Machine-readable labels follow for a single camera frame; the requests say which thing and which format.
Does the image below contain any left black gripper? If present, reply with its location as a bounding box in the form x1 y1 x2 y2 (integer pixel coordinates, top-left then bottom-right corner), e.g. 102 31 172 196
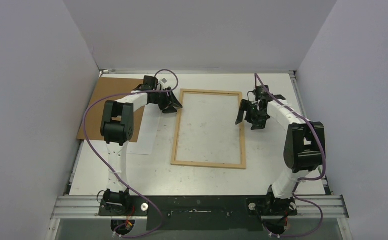
151 88 181 114

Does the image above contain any white photo paper sheet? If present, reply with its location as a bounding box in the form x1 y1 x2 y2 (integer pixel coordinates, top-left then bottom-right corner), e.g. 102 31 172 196
127 104 162 156

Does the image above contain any brown cardboard backing board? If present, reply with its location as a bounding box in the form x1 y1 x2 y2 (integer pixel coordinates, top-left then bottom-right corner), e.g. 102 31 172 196
86 77 144 143

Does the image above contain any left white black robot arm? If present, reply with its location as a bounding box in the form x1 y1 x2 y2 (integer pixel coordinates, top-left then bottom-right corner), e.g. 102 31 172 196
100 75 182 216

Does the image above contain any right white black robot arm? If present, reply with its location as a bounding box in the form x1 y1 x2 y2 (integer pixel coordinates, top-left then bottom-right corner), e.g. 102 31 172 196
235 85 325 216

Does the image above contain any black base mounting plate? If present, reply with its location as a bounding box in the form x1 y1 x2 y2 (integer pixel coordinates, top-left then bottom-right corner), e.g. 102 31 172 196
98 194 297 232

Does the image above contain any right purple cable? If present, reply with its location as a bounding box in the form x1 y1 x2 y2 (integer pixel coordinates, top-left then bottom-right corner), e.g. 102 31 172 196
254 73 327 239

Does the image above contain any purple cable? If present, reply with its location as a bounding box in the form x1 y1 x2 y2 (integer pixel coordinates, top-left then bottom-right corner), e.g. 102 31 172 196
82 69 179 239
254 73 327 239

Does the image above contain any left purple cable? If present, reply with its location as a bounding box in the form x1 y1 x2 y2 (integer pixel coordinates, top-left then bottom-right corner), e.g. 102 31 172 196
82 69 179 239

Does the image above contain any aluminium front rail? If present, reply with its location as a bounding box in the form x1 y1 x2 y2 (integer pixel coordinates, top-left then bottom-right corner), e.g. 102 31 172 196
51 195 349 220

